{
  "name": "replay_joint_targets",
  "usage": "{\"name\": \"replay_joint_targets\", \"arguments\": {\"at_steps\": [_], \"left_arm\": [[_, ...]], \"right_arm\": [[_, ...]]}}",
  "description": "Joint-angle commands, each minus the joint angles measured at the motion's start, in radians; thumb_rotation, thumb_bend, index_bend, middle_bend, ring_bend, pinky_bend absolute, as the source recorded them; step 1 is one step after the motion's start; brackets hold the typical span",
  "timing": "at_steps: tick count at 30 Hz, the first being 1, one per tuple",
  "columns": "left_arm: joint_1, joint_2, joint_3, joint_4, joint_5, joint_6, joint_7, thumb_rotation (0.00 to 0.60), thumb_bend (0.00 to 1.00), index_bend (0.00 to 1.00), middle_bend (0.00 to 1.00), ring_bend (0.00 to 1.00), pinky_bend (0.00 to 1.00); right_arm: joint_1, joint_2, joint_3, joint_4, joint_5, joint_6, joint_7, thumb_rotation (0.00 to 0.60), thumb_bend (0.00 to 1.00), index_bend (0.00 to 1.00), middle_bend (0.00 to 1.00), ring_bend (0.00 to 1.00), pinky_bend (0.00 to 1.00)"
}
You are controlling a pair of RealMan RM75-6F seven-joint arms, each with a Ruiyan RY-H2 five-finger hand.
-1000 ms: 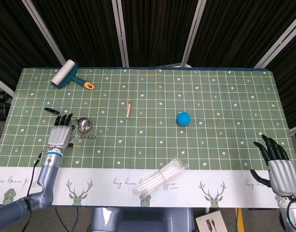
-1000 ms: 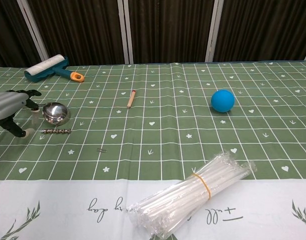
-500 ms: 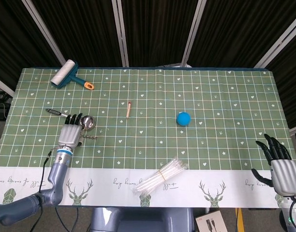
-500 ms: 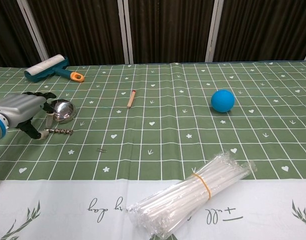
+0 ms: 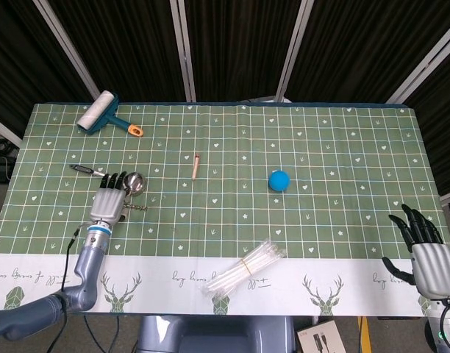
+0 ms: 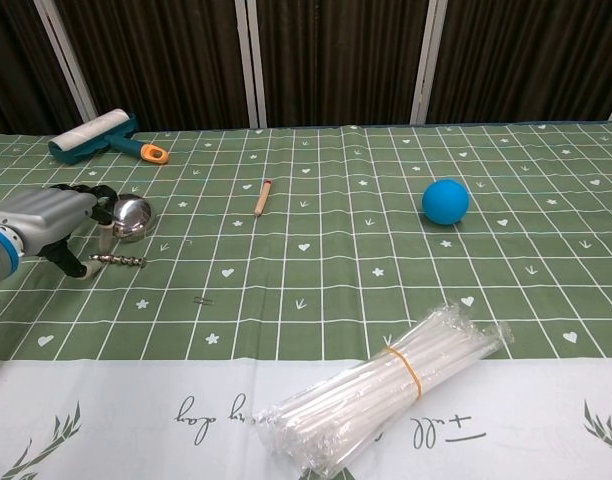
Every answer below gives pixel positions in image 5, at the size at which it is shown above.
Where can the teal lint roller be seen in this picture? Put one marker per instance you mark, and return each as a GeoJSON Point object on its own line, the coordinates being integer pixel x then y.
{"type": "Point", "coordinates": [97, 112]}

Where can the bundle of clear straws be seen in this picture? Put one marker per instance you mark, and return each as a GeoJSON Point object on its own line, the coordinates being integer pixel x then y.
{"type": "Point", "coordinates": [243, 267]}

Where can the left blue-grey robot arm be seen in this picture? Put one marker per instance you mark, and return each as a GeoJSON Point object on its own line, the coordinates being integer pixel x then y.
{"type": "Point", "coordinates": [85, 272]}

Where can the blue ball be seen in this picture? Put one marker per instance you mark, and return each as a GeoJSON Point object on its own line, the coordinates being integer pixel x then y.
{"type": "Point", "coordinates": [279, 181]}

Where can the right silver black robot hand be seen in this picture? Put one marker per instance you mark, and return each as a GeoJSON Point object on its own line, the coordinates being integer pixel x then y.
{"type": "Point", "coordinates": [432, 270]}

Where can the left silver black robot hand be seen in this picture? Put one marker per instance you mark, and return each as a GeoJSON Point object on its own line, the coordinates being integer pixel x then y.
{"type": "Point", "coordinates": [107, 204]}

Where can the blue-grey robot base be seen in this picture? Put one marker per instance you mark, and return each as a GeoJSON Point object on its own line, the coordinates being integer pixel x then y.
{"type": "Point", "coordinates": [214, 336]}

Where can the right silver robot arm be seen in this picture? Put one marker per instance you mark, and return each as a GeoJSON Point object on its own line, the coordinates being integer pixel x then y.
{"type": "Point", "coordinates": [449, 327]}

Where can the small metal chain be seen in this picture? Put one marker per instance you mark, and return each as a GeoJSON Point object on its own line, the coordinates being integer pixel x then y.
{"type": "Point", "coordinates": [138, 208]}

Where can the small wooden stick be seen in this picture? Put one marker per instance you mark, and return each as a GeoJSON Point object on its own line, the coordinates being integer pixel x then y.
{"type": "Point", "coordinates": [195, 167]}

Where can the white partition frame post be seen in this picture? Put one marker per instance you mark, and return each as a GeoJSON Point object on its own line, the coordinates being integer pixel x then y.
{"type": "Point", "coordinates": [184, 48]}
{"type": "Point", "coordinates": [293, 48]}
{"type": "Point", "coordinates": [68, 48]}
{"type": "Point", "coordinates": [423, 66]}
{"type": "Point", "coordinates": [4, 128]}

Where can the green checked tablecloth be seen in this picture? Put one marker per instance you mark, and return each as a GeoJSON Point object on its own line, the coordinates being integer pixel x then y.
{"type": "Point", "coordinates": [225, 147]}

